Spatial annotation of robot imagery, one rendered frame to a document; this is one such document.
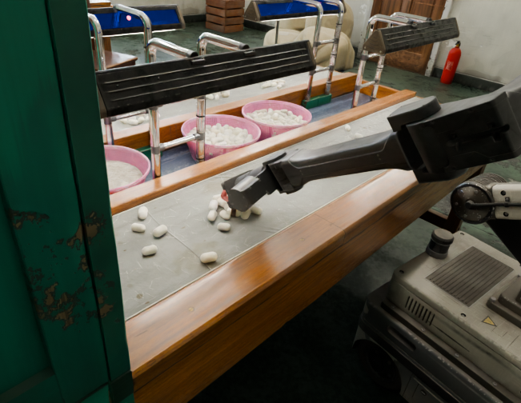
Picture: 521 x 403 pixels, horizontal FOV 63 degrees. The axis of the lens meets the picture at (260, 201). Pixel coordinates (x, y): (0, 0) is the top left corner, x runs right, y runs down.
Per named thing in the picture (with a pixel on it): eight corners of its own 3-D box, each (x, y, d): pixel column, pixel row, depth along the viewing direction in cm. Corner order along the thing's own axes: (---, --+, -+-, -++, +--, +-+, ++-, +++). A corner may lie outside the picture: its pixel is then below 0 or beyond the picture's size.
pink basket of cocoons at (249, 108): (322, 138, 167) (326, 115, 162) (276, 157, 150) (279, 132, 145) (272, 117, 182) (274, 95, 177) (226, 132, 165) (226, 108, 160)
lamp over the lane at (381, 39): (458, 37, 176) (464, 18, 172) (382, 55, 136) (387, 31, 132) (440, 33, 180) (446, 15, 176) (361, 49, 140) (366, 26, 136)
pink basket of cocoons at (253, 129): (270, 149, 155) (272, 125, 150) (238, 180, 134) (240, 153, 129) (205, 133, 163) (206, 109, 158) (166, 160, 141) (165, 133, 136)
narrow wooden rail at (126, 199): (410, 113, 207) (417, 91, 201) (20, 286, 91) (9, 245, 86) (401, 109, 210) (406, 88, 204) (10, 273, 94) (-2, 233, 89)
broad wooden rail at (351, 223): (493, 159, 188) (510, 119, 178) (130, 450, 72) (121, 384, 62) (466, 149, 195) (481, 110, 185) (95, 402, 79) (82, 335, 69)
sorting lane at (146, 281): (477, 120, 187) (479, 116, 186) (85, 353, 71) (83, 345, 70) (414, 101, 204) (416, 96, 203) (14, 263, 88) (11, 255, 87)
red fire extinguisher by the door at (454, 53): (454, 82, 514) (468, 40, 487) (448, 85, 502) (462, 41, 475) (442, 79, 521) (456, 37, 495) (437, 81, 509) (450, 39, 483)
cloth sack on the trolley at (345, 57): (357, 70, 439) (365, 32, 419) (317, 82, 390) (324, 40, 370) (312, 57, 468) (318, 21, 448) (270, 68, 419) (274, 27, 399)
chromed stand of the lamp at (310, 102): (330, 101, 206) (349, 1, 182) (305, 110, 193) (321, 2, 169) (300, 91, 216) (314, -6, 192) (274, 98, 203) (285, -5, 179)
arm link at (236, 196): (307, 183, 92) (288, 149, 90) (278, 212, 84) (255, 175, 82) (270, 193, 101) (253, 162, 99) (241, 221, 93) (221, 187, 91)
